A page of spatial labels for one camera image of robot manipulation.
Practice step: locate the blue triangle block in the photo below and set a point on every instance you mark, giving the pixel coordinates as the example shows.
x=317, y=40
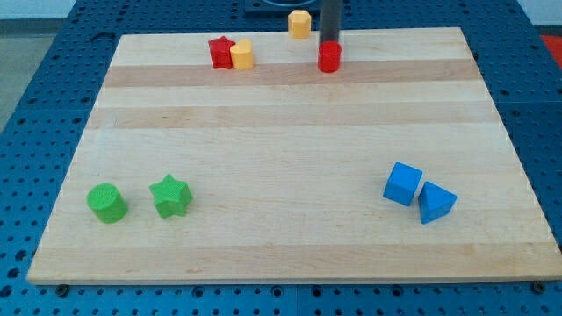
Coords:
x=435, y=202

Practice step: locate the blue cube block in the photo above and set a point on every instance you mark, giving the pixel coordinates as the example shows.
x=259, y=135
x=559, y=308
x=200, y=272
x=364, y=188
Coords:
x=402, y=183

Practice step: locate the yellow heart block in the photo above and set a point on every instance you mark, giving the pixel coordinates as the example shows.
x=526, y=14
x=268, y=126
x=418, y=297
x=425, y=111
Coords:
x=242, y=55

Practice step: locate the green star block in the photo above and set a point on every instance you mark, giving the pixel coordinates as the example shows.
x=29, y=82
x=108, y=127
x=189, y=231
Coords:
x=171, y=197

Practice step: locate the red star block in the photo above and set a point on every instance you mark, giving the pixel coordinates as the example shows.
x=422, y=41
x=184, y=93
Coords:
x=220, y=52

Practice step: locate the yellow hexagon block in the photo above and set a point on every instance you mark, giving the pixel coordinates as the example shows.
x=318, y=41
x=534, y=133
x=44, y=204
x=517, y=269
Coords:
x=299, y=24

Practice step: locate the red cylinder block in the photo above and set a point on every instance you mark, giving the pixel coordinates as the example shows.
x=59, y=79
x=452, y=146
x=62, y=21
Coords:
x=329, y=56

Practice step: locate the wooden board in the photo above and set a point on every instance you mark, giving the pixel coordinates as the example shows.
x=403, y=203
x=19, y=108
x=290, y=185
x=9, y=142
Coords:
x=287, y=166

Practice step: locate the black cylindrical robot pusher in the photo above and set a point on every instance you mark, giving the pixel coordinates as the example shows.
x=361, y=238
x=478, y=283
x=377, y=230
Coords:
x=330, y=20

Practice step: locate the green cylinder block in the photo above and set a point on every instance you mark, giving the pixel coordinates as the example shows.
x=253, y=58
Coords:
x=107, y=203

